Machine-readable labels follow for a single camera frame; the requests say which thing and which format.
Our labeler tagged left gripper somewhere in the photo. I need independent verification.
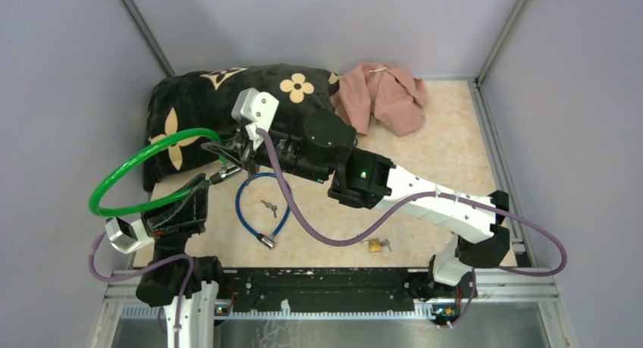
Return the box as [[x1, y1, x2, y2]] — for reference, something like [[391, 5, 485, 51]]
[[140, 173, 209, 266]]

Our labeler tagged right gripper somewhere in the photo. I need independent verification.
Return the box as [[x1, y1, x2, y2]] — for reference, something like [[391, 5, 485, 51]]
[[202, 124, 331, 187]]

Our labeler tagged silver key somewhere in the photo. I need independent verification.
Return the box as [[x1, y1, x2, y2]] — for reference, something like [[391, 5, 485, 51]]
[[260, 199, 278, 218]]

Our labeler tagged green cable lock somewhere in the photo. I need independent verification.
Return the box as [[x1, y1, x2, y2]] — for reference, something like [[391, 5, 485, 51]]
[[87, 127, 233, 218]]

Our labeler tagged blue cable lock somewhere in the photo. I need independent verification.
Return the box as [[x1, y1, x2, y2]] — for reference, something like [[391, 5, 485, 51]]
[[234, 172, 291, 250]]

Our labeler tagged pink cloth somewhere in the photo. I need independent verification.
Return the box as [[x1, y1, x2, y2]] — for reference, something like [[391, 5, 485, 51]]
[[331, 62, 429, 137]]

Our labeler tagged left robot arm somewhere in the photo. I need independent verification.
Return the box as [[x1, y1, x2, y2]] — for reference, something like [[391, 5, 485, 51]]
[[136, 174, 227, 347]]

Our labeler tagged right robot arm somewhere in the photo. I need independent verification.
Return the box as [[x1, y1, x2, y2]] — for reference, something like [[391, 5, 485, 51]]
[[202, 110, 510, 296]]

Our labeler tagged black floral pillow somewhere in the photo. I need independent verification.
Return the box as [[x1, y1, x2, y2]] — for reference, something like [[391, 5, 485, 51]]
[[143, 63, 359, 192]]

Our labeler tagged small brass padlock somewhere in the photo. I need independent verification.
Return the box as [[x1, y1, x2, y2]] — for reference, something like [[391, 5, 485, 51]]
[[360, 238, 392, 253]]

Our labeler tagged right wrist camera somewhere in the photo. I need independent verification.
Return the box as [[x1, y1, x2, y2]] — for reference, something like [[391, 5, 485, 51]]
[[231, 88, 280, 151]]

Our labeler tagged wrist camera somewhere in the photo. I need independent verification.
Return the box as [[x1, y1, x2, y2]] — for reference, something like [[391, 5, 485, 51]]
[[231, 88, 280, 151], [105, 218, 154, 255]]

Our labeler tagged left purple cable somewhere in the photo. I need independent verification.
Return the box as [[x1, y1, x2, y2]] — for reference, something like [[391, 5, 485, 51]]
[[88, 232, 195, 348]]

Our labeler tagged purple cable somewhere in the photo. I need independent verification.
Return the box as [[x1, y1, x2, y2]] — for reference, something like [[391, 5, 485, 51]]
[[88, 232, 195, 348], [256, 128, 569, 278]]

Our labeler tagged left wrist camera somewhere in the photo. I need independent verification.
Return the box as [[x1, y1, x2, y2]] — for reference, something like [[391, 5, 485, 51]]
[[105, 218, 154, 255]]

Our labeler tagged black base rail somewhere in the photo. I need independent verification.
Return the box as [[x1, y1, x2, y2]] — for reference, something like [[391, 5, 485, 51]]
[[179, 268, 478, 315]]

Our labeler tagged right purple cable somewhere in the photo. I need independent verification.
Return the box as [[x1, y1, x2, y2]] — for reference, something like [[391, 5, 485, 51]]
[[256, 128, 569, 278]]

